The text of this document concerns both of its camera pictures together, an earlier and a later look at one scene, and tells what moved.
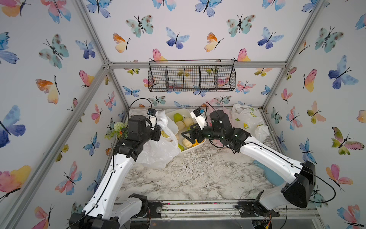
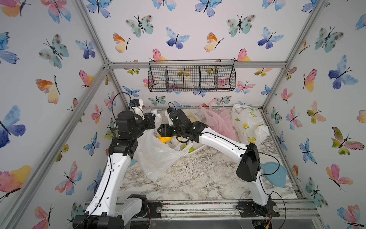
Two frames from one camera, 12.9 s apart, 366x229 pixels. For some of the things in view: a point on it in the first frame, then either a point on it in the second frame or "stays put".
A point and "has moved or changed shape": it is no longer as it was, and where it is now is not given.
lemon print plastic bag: (245, 117) stays put
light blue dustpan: (274, 178) stays put
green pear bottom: (181, 147) to (191, 149)
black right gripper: (194, 131) to (165, 130)
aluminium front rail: (225, 210) stays put
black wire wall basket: (193, 75) stays put
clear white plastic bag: (156, 152) has moved or changed shape
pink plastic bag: (213, 105) stays put
